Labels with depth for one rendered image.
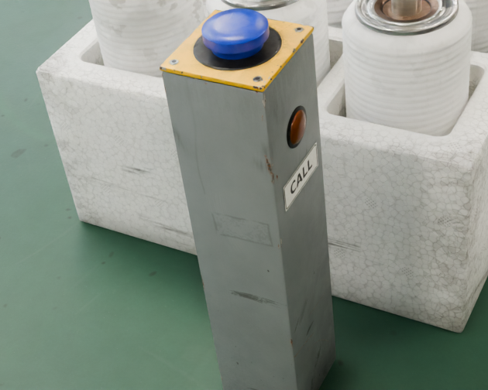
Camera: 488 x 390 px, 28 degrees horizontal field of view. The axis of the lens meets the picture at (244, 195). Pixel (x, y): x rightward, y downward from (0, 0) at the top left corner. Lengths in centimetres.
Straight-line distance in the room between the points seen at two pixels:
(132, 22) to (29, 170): 30
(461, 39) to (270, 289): 23
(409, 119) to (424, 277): 13
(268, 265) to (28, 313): 31
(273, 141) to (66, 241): 42
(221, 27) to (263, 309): 21
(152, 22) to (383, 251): 27
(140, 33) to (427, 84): 25
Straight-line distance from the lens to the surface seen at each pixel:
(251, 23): 58
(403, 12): 73
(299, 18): 75
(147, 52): 83
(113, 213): 93
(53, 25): 131
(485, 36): 84
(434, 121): 75
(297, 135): 60
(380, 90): 73
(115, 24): 82
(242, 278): 67
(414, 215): 75
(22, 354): 87
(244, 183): 61
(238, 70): 57
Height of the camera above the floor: 63
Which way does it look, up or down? 40 degrees down
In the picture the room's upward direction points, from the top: 8 degrees counter-clockwise
